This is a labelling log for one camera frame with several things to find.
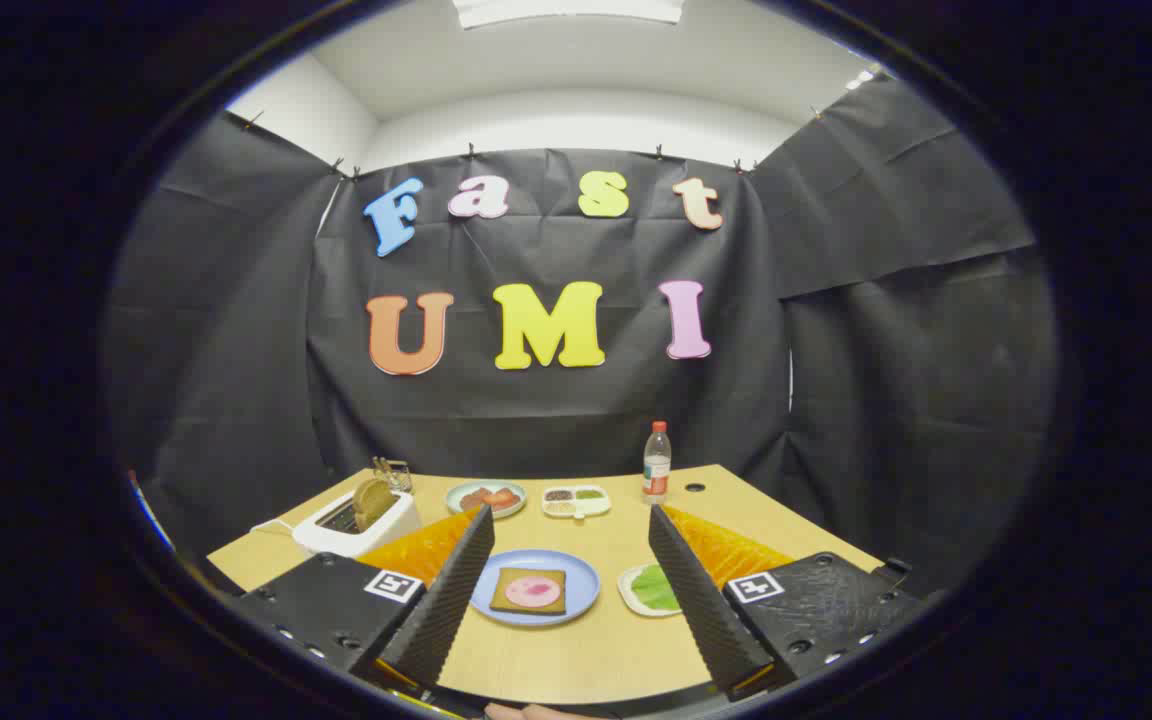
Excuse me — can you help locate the brown toast slice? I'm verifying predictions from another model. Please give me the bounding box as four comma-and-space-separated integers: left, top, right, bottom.
353, 478, 398, 533

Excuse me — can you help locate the ceiling light panel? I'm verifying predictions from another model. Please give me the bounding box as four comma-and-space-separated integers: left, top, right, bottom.
453, 0, 685, 29

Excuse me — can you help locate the brown bread slice with ham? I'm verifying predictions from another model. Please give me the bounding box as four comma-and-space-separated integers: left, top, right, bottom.
489, 568, 568, 616

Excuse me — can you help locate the green lettuce leaf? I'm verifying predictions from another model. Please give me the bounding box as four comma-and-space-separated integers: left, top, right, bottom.
631, 563, 682, 612

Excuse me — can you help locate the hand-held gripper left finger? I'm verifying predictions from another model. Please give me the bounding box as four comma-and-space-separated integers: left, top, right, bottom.
236, 505, 497, 696

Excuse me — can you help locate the pink ham slice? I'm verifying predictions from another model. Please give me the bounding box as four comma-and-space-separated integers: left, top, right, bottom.
505, 575, 562, 608

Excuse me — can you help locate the blue round plate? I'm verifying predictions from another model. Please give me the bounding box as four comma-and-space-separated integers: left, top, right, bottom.
469, 549, 601, 627

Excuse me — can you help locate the clear bottle with red cap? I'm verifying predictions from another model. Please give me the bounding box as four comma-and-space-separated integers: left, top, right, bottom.
642, 421, 673, 505

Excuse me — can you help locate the black backdrop cloth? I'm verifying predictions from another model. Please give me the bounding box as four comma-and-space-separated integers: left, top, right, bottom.
106, 75, 1057, 601

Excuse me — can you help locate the pale green round plate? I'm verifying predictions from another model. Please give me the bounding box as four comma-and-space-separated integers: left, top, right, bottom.
446, 480, 527, 519

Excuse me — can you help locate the white toaster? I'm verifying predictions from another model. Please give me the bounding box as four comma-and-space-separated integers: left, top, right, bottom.
292, 478, 423, 558

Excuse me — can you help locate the white square plate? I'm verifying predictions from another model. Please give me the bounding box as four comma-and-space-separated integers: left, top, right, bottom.
617, 562, 685, 618

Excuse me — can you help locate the white divided condiment dish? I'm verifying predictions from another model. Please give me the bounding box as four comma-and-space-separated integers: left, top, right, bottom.
541, 485, 612, 520

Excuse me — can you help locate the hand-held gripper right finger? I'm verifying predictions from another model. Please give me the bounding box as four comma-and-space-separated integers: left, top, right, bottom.
648, 503, 927, 703

